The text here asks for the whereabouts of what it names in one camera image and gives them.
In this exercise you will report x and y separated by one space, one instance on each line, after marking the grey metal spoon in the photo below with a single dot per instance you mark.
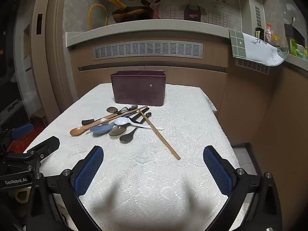
111 110

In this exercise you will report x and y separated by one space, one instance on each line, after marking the white vented column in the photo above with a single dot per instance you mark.
252 4

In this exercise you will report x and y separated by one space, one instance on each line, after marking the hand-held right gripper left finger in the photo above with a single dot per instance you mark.
89 170

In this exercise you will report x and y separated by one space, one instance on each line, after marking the small dark spoon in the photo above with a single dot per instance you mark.
133 107

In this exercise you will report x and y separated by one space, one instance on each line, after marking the green packets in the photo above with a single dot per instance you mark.
297 49

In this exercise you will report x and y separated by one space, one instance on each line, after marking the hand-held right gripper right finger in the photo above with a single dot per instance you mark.
217 170

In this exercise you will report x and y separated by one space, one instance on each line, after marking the brown wooden spoon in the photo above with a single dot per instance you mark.
77 131

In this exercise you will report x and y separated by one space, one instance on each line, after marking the wooden chopstick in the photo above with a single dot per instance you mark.
160 134

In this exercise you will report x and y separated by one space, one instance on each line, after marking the grey kitchen countertop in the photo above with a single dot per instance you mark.
144 28

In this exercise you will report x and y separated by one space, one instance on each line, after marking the yellow rimmed glass lid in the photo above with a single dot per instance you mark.
90 16

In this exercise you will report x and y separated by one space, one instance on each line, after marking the long grey vent grille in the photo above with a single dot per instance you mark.
144 49

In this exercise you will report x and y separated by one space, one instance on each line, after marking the short grey vent grille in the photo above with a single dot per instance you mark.
252 65

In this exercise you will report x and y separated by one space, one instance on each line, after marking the dark brown translucent spoon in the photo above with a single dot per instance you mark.
117 131

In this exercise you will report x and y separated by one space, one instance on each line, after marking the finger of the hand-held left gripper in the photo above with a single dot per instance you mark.
47 145
21 129

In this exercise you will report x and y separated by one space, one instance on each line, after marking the white plastic spoon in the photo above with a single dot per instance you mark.
121 121

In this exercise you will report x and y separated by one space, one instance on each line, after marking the maroon plastic utensil holder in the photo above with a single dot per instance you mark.
138 89

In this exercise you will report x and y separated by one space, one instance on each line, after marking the yellow lidded jar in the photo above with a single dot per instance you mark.
276 41

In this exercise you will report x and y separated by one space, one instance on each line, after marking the white lace tablecloth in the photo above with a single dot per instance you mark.
156 185

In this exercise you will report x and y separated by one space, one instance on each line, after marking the beige door frame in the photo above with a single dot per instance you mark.
50 53

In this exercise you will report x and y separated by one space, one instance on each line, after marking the blue plastic spoon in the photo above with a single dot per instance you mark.
101 129

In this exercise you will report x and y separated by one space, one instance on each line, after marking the orange capped bottle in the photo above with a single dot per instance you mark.
269 32

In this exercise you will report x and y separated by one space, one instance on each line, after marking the green checked towel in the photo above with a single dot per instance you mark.
237 43

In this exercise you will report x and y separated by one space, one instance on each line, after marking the dark bottle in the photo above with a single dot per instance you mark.
259 33

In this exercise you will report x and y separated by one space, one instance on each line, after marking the cartoon wall sticker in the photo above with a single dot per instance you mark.
192 9

